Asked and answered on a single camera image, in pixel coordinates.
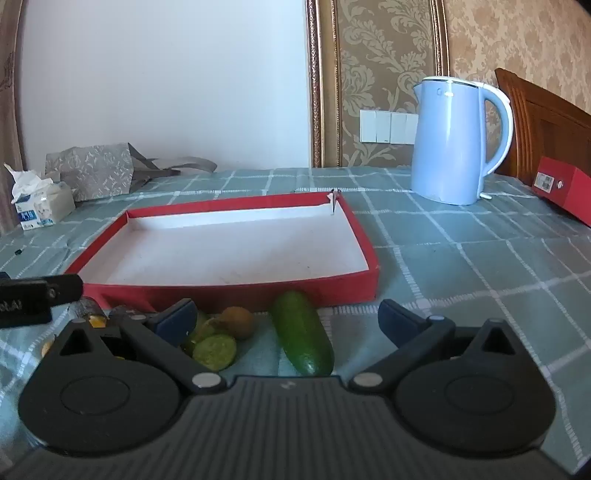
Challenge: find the teal checked tablecloth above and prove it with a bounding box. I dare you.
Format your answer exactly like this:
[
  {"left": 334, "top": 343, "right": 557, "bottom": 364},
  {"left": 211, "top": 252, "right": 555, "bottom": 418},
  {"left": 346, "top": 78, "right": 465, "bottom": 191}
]
[{"left": 0, "top": 166, "right": 591, "bottom": 476}]

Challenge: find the brown wooden headboard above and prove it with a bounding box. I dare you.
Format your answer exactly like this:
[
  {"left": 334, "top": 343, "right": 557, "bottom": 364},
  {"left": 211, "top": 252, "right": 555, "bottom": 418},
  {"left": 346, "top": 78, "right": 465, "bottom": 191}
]
[{"left": 494, "top": 68, "right": 591, "bottom": 191}]

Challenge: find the gold wall frame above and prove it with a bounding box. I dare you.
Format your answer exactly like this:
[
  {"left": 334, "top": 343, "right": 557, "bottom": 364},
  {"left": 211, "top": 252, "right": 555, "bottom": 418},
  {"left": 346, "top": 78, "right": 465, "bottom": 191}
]
[{"left": 304, "top": 0, "right": 451, "bottom": 168}]

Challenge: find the red shallow cardboard tray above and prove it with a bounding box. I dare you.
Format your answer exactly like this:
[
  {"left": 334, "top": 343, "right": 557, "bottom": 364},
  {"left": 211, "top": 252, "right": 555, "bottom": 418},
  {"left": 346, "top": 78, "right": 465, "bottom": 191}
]
[{"left": 64, "top": 191, "right": 380, "bottom": 315}]

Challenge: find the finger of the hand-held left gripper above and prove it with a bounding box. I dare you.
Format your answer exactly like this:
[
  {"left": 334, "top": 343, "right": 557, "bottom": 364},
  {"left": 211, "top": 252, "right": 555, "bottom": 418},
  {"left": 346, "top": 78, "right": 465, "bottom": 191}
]
[{"left": 0, "top": 273, "right": 84, "bottom": 306}]

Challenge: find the white wall switch panel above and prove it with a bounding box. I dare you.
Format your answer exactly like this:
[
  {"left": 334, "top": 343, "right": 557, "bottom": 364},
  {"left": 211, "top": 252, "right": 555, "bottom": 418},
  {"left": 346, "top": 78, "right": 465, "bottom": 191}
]
[{"left": 359, "top": 109, "right": 420, "bottom": 145}]

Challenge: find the cut green cucumber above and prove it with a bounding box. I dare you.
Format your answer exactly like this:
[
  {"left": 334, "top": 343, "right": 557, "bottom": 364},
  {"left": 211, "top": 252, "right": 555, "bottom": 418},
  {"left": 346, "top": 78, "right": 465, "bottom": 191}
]
[{"left": 191, "top": 334, "right": 238, "bottom": 373}]

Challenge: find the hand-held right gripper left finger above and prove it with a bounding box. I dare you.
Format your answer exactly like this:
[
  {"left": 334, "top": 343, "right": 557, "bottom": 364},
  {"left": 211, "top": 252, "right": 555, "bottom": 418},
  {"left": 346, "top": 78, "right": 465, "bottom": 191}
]
[{"left": 59, "top": 298, "right": 228, "bottom": 394}]

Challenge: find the pink curtain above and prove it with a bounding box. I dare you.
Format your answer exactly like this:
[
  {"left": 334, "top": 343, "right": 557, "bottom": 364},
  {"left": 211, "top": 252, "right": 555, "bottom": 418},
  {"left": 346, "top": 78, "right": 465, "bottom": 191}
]
[{"left": 0, "top": 0, "right": 27, "bottom": 236}]

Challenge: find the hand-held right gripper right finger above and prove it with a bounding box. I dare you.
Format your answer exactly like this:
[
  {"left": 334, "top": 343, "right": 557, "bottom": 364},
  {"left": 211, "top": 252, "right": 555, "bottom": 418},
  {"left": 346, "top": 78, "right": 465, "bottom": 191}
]
[{"left": 348, "top": 298, "right": 521, "bottom": 394}]

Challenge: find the light blue electric kettle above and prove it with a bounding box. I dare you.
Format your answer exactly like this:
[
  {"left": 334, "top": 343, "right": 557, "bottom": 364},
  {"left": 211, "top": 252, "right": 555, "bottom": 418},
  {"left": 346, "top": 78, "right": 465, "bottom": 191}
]
[{"left": 410, "top": 76, "right": 515, "bottom": 206}]

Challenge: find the red carton with label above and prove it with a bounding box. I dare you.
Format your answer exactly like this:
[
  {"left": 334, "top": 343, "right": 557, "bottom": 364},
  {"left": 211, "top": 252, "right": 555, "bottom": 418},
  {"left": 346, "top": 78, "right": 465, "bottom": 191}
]
[{"left": 530, "top": 155, "right": 591, "bottom": 228}]

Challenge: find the white tissue pack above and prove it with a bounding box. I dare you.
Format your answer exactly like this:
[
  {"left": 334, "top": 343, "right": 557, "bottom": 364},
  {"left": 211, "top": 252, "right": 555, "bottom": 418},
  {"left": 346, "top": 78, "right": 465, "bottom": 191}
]
[{"left": 4, "top": 162, "right": 76, "bottom": 231}]

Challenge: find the whole green cucumber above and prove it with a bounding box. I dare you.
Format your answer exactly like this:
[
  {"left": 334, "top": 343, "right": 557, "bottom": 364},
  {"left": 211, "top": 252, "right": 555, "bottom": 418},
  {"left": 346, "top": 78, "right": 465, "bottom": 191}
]
[{"left": 270, "top": 290, "right": 335, "bottom": 377}]

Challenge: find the grey patterned bag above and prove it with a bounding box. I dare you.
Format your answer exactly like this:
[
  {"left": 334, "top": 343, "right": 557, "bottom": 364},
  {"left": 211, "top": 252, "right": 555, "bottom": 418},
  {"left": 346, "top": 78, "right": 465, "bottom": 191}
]
[{"left": 44, "top": 143, "right": 218, "bottom": 203}]

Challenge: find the brown longan with long stem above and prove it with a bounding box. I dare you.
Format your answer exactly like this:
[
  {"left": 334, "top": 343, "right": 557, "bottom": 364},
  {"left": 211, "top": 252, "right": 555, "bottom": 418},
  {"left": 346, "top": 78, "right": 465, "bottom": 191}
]
[{"left": 217, "top": 306, "right": 257, "bottom": 340}]

